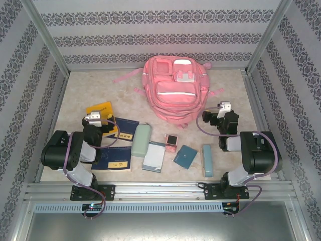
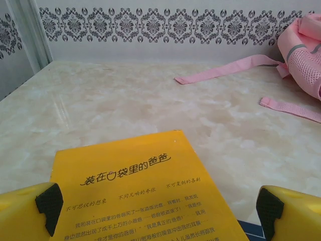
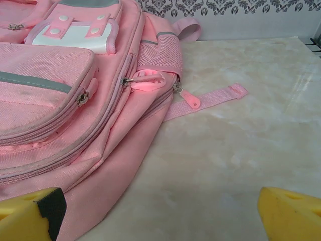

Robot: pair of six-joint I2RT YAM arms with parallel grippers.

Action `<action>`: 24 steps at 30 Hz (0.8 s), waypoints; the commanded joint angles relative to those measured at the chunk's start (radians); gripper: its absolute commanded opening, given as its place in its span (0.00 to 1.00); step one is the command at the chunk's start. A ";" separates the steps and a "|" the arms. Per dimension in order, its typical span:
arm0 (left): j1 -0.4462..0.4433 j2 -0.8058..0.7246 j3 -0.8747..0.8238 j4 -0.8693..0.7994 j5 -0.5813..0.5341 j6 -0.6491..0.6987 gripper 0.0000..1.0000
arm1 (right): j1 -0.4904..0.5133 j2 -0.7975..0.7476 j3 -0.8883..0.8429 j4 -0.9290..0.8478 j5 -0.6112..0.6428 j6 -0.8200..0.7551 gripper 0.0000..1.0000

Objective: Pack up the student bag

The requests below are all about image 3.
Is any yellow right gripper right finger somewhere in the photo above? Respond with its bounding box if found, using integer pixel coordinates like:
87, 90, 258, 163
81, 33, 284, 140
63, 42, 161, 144
257, 186, 321, 241

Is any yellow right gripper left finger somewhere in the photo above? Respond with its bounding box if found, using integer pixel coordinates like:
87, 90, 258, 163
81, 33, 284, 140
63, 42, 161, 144
0, 187, 67, 241

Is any pink school backpack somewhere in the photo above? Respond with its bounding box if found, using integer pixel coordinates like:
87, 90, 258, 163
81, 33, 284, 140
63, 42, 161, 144
0, 0, 249, 241

